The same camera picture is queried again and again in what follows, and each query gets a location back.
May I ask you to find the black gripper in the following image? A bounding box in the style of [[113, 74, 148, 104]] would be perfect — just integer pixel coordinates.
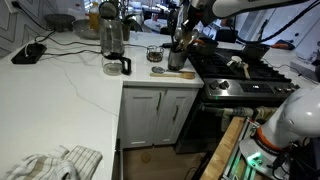
[[181, 0, 215, 35]]

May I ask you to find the glass carafe black handle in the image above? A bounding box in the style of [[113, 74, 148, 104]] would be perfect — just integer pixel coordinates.
[[101, 53, 132, 77]]

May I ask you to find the metal serving spoon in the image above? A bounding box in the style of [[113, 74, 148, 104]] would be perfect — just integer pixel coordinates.
[[174, 27, 184, 42]]

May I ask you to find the black slotted spoon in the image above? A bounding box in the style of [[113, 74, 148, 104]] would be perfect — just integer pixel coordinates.
[[167, 8, 179, 48]]

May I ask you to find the steel utensil holder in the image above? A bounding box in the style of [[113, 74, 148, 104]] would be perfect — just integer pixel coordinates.
[[167, 48, 188, 71]]

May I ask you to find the metal ladle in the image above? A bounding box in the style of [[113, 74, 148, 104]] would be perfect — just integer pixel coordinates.
[[190, 28, 201, 41]]

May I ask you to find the small dark saucepan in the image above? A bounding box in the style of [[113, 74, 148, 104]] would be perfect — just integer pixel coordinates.
[[195, 36, 220, 57]]

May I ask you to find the black dining chair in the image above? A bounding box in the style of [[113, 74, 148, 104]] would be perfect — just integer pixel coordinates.
[[214, 28, 239, 43]]

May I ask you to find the small glass jar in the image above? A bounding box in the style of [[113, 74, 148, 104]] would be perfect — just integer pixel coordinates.
[[146, 45, 165, 63]]

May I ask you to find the white rice paddle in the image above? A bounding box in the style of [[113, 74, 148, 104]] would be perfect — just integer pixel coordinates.
[[231, 55, 243, 65]]

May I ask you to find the potted green plant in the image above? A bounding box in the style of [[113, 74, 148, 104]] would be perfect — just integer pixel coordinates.
[[118, 0, 144, 42]]

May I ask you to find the large dark pot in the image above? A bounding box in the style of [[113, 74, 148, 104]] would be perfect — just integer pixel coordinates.
[[242, 43, 271, 62]]

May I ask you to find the wooden spatula with flat blade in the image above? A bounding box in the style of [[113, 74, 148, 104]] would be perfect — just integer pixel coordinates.
[[242, 62, 252, 80]]

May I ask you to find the black gas stove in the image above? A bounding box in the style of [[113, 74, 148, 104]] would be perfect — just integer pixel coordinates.
[[174, 44, 303, 155]]

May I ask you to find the white cabinet door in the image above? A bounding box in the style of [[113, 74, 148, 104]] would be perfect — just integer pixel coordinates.
[[120, 87, 167, 149], [153, 87, 200, 147]]

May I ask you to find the orange liquid bottle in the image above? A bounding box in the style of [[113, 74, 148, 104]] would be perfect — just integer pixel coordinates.
[[88, 1, 101, 32]]

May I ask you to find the orange black tool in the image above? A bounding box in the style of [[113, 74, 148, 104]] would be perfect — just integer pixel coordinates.
[[270, 39, 297, 51]]

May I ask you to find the metal mixing bowl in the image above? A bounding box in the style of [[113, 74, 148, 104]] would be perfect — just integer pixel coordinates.
[[72, 18, 102, 41]]

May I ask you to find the wooden bench top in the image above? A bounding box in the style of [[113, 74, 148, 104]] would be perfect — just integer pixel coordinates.
[[199, 116, 247, 180]]

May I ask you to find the striped dish towel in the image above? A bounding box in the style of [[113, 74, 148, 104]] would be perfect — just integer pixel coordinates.
[[2, 144, 104, 180]]

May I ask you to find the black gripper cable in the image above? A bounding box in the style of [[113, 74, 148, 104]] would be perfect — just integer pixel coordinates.
[[235, 0, 320, 45]]

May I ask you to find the towel on oven handle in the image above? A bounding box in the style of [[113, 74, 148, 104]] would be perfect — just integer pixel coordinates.
[[222, 105, 278, 122]]

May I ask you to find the black power cable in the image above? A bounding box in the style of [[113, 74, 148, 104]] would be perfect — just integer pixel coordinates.
[[34, 34, 149, 49], [43, 49, 103, 58], [11, 1, 57, 44]]

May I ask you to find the metal robot stand frame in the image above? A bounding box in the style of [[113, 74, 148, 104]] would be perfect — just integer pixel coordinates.
[[221, 119, 264, 180]]

